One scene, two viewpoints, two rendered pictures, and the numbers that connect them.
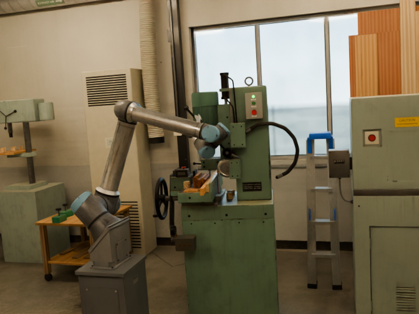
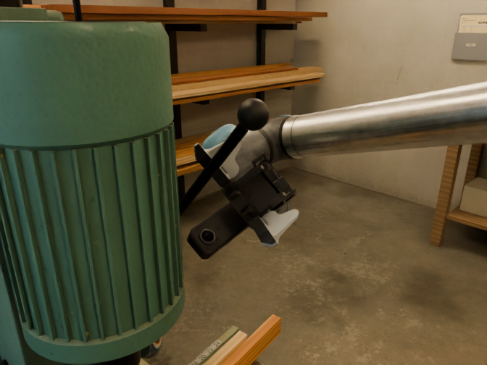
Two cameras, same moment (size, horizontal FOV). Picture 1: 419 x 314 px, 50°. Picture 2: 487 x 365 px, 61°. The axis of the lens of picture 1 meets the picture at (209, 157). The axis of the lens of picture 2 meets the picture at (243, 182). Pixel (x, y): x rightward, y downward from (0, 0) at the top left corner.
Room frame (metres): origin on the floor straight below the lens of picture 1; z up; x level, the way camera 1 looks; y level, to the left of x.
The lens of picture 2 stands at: (3.24, 0.33, 1.50)
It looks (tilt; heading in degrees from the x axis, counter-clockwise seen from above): 21 degrees down; 208
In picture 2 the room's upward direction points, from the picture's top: straight up
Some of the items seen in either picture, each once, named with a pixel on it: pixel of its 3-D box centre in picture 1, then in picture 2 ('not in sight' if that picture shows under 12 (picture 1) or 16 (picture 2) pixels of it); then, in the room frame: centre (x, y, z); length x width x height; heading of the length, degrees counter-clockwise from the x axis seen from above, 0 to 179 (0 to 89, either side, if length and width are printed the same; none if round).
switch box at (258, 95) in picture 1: (254, 105); not in sight; (2.79, -0.29, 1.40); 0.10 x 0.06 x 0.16; 82
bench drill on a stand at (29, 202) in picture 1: (32, 178); not in sight; (4.51, 1.78, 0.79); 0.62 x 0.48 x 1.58; 74
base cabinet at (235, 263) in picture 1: (233, 261); not in sight; (2.96, -0.11, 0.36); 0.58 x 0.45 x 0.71; 82
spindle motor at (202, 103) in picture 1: (206, 116); (90, 185); (2.98, 0.00, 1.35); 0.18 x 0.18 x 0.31
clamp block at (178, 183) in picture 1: (182, 182); not in sight; (3.02, 0.19, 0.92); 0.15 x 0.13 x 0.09; 172
